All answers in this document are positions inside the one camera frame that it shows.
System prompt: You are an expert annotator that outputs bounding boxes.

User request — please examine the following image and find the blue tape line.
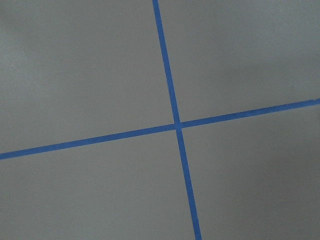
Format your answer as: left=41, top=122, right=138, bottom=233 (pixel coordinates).
left=0, top=98, right=320, bottom=161
left=151, top=0, right=203, bottom=240

